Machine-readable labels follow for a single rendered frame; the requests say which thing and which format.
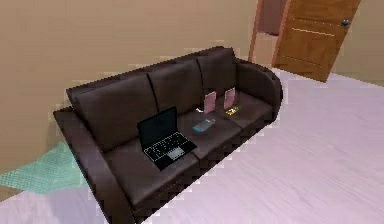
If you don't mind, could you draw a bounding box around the black open laptop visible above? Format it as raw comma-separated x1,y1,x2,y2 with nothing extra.
137,106,198,171

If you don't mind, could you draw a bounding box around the teal remote control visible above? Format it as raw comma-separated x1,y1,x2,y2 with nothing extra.
192,117,217,134

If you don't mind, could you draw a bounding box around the yellow green small object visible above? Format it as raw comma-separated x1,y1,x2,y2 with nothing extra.
225,105,242,116

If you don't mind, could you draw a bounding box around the dark brown leather sofa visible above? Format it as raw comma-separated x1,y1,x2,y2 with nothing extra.
53,45,284,224

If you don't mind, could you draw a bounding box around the brown wooden room door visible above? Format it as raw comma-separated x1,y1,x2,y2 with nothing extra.
271,0,362,83

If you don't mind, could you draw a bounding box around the green woven floor cloth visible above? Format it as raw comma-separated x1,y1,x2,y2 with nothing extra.
0,140,90,196

